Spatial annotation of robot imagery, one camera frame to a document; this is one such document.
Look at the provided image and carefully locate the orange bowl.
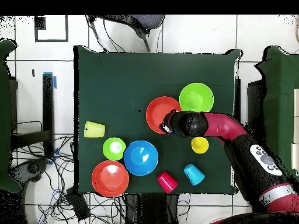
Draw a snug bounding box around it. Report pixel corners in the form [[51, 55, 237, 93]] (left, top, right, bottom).
[[91, 160, 130, 198], [145, 96, 182, 135]]

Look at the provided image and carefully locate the large light blue bowl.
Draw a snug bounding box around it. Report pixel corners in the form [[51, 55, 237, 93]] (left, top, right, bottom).
[[123, 140, 159, 176]]

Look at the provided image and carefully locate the opaque yellow cup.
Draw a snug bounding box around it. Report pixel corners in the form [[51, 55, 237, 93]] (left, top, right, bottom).
[[190, 136, 210, 155]]

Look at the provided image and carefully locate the large green bowl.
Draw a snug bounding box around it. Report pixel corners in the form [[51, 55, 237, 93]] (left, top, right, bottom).
[[179, 82, 215, 113]]

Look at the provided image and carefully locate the light blue cup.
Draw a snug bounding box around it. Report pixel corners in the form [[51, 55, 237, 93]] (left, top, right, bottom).
[[183, 163, 206, 187]]

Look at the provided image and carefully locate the red cup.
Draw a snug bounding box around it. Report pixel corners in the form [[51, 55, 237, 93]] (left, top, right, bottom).
[[157, 171, 179, 194]]

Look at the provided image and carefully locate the small green bowl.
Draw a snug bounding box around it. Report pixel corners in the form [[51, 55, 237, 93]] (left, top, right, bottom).
[[102, 136, 127, 161]]

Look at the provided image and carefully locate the translucent yellow cup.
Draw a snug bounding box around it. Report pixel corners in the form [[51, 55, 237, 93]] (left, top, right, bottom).
[[84, 121, 106, 138]]

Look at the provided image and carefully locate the dark green tablecloth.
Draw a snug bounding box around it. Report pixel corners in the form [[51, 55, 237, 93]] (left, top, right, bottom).
[[74, 45, 241, 195]]

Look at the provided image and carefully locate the grey office chair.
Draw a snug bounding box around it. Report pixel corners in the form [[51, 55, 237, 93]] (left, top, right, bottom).
[[87, 15, 166, 53]]

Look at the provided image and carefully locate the blue tape strip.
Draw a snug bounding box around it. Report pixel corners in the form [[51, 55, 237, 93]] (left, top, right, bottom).
[[43, 71, 57, 89], [46, 147, 60, 166]]

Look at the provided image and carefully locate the green table cloth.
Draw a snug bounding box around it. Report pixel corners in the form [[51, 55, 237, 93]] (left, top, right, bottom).
[[0, 38, 23, 193], [254, 45, 299, 181]]

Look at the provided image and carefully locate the black power strip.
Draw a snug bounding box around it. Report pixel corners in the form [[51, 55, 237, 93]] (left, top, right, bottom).
[[65, 187, 91, 221]]

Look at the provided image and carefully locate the black chair base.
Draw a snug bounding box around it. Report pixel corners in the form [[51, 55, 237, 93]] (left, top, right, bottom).
[[10, 157, 50, 190]]

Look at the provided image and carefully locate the floor cable bundle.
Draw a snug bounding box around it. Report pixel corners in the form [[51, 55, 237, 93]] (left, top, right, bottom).
[[13, 134, 127, 224]]

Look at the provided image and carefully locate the black square frame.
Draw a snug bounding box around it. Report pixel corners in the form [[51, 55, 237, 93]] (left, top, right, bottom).
[[34, 15, 69, 43]]

